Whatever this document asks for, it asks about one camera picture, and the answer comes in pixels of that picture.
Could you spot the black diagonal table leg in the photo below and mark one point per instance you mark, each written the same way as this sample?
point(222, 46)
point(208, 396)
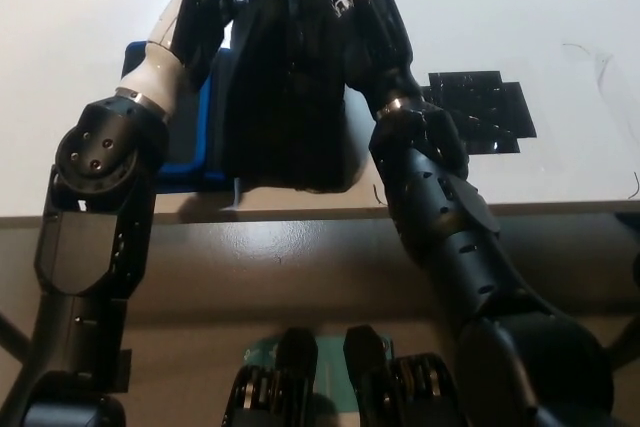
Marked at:
point(12, 339)

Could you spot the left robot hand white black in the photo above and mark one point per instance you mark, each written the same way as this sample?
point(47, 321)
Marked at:
point(175, 22)

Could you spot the right robot hand black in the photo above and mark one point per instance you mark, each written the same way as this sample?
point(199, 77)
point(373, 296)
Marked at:
point(380, 42)

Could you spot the black blue-trimmed notebook case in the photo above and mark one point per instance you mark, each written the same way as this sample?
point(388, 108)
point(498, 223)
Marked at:
point(192, 142)

